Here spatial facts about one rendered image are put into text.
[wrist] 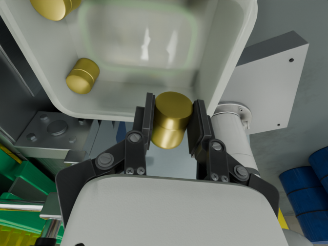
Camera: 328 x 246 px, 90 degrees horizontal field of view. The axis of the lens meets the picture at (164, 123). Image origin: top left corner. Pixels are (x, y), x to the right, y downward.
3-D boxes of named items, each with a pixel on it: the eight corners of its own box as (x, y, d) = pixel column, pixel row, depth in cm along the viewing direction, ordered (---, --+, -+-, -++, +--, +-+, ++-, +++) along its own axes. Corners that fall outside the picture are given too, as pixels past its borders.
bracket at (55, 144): (36, 108, 27) (9, 144, 22) (95, 112, 27) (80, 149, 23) (46, 122, 29) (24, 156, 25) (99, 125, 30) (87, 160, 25)
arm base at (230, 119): (253, 94, 46) (281, 155, 34) (249, 132, 60) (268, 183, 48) (186, 109, 51) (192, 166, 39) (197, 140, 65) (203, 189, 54)
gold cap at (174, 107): (149, 119, 18) (154, 87, 15) (181, 123, 18) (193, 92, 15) (147, 147, 16) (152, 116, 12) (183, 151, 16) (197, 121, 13)
